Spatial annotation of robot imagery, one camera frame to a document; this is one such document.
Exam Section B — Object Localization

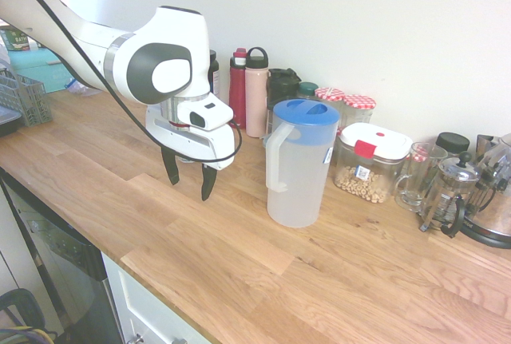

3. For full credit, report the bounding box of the clear glass mug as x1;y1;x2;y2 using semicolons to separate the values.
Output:
394;141;449;212

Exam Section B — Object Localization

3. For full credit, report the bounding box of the round jar black lid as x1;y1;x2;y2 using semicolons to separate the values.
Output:
434;131;471;161

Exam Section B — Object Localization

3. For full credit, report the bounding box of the dark bundle with coloured cables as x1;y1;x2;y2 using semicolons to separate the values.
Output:
0;287;57;344

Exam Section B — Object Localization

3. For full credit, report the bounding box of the tall jar red gingham lid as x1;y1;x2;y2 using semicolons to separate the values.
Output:
341;94;377;126
314;86;346;116

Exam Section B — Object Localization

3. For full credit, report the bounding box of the clear plastic zip bag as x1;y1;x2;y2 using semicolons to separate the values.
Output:
65;78;103;97

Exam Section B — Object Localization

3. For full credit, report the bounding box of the thick black hanging cable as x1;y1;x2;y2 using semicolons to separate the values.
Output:
0;176;69;335

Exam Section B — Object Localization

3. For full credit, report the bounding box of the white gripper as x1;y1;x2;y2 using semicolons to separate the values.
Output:
145;106;236;202

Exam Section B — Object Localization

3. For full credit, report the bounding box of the translucent pitcher blue lid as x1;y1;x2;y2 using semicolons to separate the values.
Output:
265;98;341;229

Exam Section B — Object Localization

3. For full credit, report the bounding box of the dark red water bottle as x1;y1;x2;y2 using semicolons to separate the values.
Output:
228;47;248;129

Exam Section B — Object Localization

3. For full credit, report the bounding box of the cereal container white lid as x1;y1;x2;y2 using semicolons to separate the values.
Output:
333;122;414;205

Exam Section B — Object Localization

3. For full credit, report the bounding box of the stainless steel kettle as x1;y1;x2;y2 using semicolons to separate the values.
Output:
458;132;511;250

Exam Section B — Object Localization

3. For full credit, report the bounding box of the black dish tray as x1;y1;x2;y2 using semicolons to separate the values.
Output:
0;106;20;138

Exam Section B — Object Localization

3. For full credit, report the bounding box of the green oats canister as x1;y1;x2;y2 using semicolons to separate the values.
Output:
0;27;32;53

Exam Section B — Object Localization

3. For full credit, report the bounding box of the black shaker bottle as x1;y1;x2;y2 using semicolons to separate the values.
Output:
265;67;303;121

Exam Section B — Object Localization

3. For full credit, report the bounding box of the teal cardboard box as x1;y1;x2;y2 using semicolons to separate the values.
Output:
7;49;77;93

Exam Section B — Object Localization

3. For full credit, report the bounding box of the clear bottle green lid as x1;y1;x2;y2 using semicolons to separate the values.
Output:
295;81;319;101

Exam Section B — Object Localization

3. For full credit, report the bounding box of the pink water bottle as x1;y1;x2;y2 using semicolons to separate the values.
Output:
244;46;270;139

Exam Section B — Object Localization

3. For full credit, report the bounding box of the metal drawer handle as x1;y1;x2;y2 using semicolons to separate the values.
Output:
133;331;188;344

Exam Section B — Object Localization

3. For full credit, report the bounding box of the gray plastic cutlery basket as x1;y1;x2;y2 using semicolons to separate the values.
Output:
0;69;55;129

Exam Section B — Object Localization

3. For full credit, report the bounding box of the black dishwasher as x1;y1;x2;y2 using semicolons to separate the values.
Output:
0;168;121;344

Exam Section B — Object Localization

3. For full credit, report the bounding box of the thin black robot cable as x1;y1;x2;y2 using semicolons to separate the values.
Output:
6;0;244;163

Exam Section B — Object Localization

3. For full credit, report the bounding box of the glass french press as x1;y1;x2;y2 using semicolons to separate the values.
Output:
418;151;486;239

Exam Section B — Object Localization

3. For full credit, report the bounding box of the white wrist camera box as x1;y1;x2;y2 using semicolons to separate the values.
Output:
176;92;235;132

